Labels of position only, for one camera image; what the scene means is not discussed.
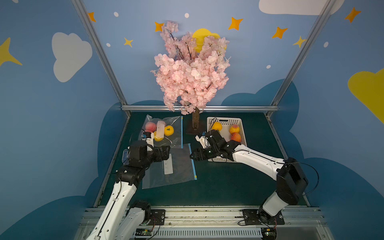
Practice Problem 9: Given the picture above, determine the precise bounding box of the left green circuit board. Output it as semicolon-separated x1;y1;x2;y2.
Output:
135;229;153;238

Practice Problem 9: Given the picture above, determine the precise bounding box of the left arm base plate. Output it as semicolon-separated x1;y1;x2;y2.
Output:
143;209;166;226

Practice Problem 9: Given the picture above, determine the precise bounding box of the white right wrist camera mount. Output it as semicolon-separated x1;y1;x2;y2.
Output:
195;135;210;149

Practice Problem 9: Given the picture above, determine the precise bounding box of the white perforated plastic basket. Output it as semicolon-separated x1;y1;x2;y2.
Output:
205;117;247;163

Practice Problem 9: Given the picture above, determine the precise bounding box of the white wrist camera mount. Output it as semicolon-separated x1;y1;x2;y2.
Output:
142;132;155;147
195;135;210;149

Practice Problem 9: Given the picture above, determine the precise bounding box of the clear zip-top bag blue zipper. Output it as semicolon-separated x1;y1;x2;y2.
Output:
137;115;184;148

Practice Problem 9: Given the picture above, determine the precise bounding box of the horizontal aluminium frame rail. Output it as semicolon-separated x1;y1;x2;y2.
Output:
121;104;279;113

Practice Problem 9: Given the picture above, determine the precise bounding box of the right aluminium corner post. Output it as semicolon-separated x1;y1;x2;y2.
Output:
271;0;337;108

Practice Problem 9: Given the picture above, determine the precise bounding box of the yellow peach red spot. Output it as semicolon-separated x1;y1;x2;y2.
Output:
211;122;223;131

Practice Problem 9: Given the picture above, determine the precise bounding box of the orange peach basket front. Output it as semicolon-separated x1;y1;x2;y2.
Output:
154;131;164;142

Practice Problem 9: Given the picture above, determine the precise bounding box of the pink cherry blossom tree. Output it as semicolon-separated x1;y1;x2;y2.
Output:
152;22;230;133

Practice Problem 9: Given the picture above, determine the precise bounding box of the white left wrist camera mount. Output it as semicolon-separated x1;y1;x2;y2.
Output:
142;132;155;147

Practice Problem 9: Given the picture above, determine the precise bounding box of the pink peach large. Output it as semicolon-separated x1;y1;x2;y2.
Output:
145;122;157;133

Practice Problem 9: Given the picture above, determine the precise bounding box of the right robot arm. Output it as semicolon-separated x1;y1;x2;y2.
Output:
190;130;309;222

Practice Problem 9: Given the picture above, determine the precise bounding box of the small yellow-red peach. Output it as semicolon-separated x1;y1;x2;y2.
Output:
229;125;240;135

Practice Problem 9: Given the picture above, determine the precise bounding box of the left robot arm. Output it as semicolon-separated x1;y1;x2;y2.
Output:
87;140;171;240

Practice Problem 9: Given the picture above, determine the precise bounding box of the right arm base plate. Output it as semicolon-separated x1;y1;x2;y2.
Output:
241;209;285;226

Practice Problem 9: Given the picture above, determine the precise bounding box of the blue dotted work glove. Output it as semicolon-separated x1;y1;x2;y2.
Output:
122;148;130;165

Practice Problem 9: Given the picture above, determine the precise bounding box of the orange-pink cracked peach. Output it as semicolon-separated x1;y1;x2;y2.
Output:
231;133;242;143

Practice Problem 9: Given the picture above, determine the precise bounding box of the aluminium corner post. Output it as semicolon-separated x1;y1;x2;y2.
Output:
72;0;131;119
271;0;337;108

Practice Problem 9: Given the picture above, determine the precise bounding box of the left aluminium corner post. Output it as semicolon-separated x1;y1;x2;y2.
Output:
72;0;131;119

